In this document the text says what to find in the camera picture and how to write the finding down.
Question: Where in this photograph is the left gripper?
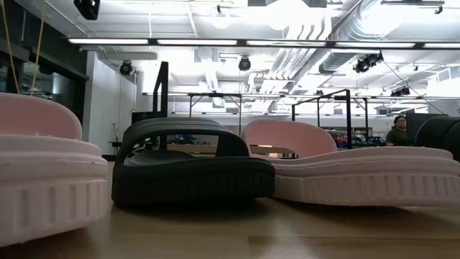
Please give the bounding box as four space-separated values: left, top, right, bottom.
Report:
73 0 101 21

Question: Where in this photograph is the pink foam slide sandal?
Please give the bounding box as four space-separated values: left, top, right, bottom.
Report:
0 92 111 248
239 118 460 208

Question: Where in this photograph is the black foam slide sandal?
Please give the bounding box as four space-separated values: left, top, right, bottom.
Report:
111 117 277 206
413 115 460 163

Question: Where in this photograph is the black metal wooden shelf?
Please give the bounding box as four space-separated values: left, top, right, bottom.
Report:
152 60 352 159

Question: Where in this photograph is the long ceiling light bar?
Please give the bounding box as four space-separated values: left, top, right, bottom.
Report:
67 37 460 50

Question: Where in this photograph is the black computer monitor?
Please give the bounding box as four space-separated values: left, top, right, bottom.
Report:
131 111 159 125
407 112 446 143

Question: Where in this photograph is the black ceiling spotlight cluster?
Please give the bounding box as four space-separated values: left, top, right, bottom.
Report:
353 51 385 74

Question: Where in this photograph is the person at distant desk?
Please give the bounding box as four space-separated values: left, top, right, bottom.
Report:
385 114 414 147

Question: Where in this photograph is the yellow rope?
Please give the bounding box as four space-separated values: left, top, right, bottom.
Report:
30 0 47 96
0 0 21 94

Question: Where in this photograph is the black background metal frame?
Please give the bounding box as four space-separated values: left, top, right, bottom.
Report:
188 92 244 136

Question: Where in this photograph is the silver ceiling air duct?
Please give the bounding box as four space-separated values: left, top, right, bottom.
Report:
318 0 407 75

